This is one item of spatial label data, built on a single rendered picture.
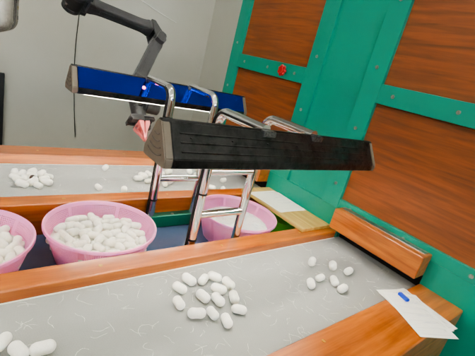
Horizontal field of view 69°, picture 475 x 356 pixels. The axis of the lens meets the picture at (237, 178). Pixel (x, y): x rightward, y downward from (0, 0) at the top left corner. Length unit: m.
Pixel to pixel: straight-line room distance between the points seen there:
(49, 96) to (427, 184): 2.83
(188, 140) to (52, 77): 2.71
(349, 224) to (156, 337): 0.71
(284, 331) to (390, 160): 0.64
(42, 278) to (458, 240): 0.99
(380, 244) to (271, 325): 0.48
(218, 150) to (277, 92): 0.92
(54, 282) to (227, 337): 0.34
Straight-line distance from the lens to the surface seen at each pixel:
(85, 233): 0.95
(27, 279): 0.76
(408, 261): 1.09
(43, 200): 1.04
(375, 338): 0.83
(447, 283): 1.13
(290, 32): 1.50
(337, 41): 1.34
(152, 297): 0.76
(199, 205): 0.86
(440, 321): 1.01
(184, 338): 0.69
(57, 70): 3.22
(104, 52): 3.28
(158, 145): 0.55
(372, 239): 1.12
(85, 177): 1.28
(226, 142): 0.61
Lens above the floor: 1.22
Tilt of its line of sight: 18 degrees down
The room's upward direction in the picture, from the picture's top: 15 degrees clockwise
